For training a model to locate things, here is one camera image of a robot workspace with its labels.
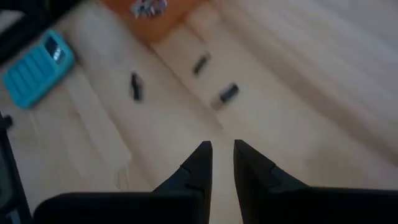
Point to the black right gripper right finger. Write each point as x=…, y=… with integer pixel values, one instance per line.
x=273, y=202

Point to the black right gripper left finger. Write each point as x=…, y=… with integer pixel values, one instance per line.
x=189, y=199

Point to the black copper battery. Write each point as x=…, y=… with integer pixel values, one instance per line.
x=201, y=63
x=138, y=91
x=134, y=81
x=228, y=95

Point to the silver black battery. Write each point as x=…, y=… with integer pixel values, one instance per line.
x=140, y=9
x=157, y=6

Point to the orange plastic bin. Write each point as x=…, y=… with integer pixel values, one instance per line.
x=155, y=26

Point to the blue calculator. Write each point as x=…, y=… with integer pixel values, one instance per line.
x=37, y=70

